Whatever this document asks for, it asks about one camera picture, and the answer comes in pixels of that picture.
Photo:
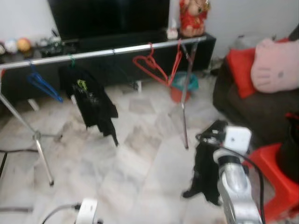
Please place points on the plain black garment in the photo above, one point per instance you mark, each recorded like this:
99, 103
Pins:
205, 172

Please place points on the red plastic hanger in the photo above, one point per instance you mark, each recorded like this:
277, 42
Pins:
151, 51
176, 63

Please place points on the blue plastic hanger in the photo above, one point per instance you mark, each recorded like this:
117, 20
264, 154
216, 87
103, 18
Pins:
44, 86

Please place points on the green plastic hanger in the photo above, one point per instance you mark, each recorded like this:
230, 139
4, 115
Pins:
72, 60

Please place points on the dark grey fabric sofa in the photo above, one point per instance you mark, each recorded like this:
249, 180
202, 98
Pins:
261, 112

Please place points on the orange bin with teal bag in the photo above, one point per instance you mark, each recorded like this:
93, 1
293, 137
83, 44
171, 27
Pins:
180, 93

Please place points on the red cushion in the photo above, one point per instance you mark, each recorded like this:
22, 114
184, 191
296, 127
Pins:
240, 70

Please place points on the red plastic stool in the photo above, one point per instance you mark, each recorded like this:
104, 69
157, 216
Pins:
275, 182

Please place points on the dark metal bucket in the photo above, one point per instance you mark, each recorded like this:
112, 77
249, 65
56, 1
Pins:
289, 161

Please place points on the pink cat face cushion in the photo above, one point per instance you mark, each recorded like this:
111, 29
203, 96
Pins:
275, 65

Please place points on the clear plastic box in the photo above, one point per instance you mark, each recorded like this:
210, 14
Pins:
247, 42

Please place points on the red laughing Buddha statue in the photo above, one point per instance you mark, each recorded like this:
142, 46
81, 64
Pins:
192, 21

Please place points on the black television console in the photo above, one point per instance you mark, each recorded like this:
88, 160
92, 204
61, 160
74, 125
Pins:
121, 67

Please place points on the black soundbar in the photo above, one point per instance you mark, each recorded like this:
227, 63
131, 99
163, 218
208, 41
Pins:
117, 40

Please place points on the silver clothes rack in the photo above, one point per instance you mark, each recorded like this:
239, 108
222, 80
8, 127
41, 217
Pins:
93, 52

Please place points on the black flat television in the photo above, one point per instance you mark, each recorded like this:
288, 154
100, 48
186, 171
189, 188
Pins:
107, 18

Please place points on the yellow plush ball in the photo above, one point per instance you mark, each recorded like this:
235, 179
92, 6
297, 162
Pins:
24, 45

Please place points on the white plush ball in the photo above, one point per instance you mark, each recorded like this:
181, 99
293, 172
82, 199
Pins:
10, 45

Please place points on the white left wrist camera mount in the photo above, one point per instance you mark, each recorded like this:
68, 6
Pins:
87, 212

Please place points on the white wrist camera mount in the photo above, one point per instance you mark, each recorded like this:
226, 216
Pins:
237, 137
87, 212

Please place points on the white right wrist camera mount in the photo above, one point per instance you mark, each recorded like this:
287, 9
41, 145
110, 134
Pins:
237, 137

